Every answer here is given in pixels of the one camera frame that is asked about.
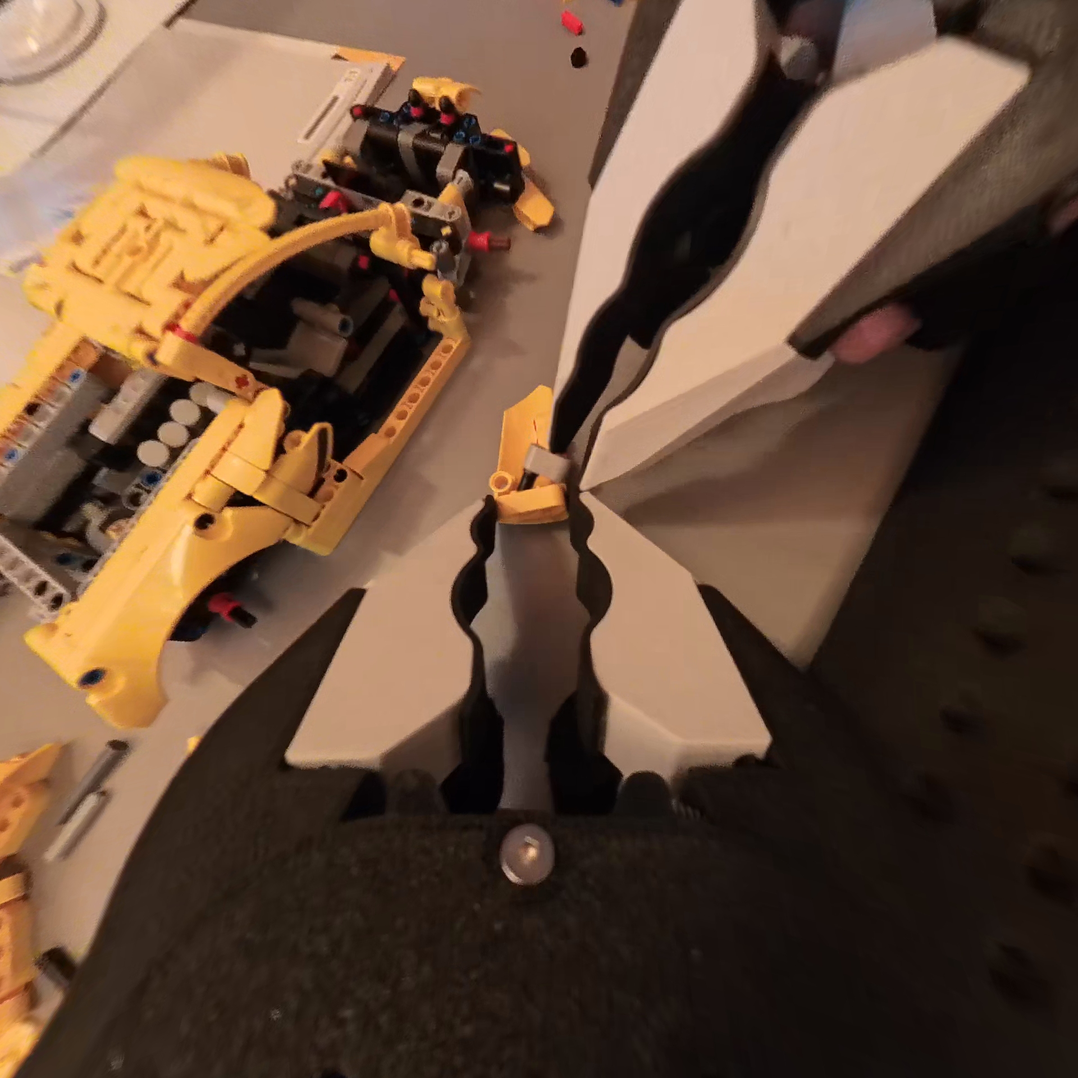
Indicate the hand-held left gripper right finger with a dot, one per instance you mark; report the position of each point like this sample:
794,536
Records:
674,674

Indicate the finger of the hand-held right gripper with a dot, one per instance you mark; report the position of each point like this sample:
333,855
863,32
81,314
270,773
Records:
842,210
657,126

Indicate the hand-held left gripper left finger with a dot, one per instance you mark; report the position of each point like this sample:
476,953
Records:
396,682

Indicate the yellow curved panel brick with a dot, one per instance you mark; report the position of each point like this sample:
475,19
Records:
526,505

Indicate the grey round connector brick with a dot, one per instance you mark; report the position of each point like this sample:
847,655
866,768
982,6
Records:
549,461

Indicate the grey desk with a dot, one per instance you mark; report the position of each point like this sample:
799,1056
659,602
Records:
522,126

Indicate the person's right hand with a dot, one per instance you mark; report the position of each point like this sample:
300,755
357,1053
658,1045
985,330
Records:
876,333

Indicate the pile of small coloured pins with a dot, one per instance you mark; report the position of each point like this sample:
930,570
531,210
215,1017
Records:
574,23

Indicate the black perforated mat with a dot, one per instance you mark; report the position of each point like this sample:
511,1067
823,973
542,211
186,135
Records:
968,674

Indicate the dark grey axle rod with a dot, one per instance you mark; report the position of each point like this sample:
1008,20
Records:
97,779

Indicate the building instruction booklet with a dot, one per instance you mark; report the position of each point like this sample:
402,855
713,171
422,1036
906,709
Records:
236,76

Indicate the yellow brick toy car model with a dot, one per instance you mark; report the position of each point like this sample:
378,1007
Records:
210,295

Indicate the instruction sheet on stand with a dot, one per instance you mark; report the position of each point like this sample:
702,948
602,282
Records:
126,50

